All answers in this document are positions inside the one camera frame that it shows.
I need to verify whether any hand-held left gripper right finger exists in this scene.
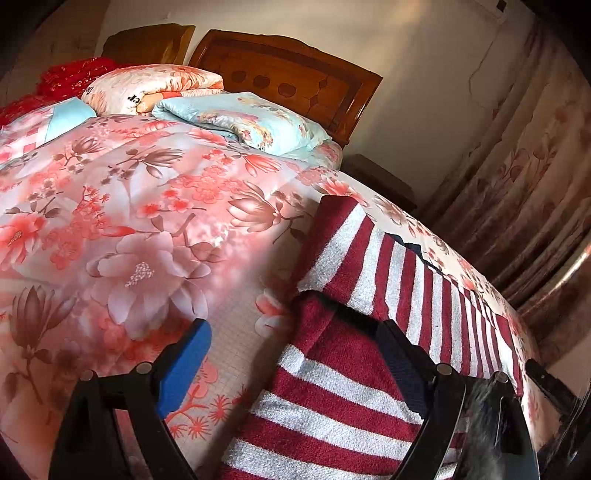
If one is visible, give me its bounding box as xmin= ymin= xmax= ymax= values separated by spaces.
xmin=376 ymin=318 xmax=541 ymax=480

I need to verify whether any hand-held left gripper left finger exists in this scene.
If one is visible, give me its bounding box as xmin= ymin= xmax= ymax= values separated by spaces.
xmin=48 ymin=318 xmax=213 ymax=480

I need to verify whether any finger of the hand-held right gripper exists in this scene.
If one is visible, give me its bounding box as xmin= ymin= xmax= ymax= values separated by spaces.
xmin=526 ymin=359 xmax=566 ymax=402

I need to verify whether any red white striped sweater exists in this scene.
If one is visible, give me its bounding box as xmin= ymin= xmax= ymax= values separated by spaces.
xmin=217 ymin=195 xmax=527 ymax=480

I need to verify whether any pink floral bed quilt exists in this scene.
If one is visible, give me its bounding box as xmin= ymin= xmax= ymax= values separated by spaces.
xmin=0 ymin=113 xmax=568 ymax=480

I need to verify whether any floral curtain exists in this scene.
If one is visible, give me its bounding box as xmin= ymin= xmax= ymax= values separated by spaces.
xmin=416 ymin=18 xmax=591 ymax=352

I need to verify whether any dark wooden nightstand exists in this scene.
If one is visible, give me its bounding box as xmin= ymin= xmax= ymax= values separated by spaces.
xmin=342 ymin=154 xmax=419 ymax=213

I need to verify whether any folded light blue floral quilt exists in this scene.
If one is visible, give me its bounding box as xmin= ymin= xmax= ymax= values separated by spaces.
xmin=151 ymin=91 xmax=331 ymax=155

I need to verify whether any light blue checked pillow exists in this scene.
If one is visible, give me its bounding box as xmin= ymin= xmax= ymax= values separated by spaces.
xmin=0 ymin=98 xmax=98 ymax=167

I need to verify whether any folded pink floral quilt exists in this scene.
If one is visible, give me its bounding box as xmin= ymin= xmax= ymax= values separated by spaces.
xmin=82 ymin=65 xmax=225 ymax=116

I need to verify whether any red blanket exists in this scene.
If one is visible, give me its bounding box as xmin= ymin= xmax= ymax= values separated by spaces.
xmin=0 ymin=58 xmax=109 ymax=127

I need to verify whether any carved wooden headboard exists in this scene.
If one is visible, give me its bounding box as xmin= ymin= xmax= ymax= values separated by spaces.
xmin=188 ymin=29 xmax=384 ymax=147

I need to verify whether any plain wooden board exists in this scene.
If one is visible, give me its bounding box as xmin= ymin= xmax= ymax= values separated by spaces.
xmin=102 ymin=23 xmax=197 ymax=68

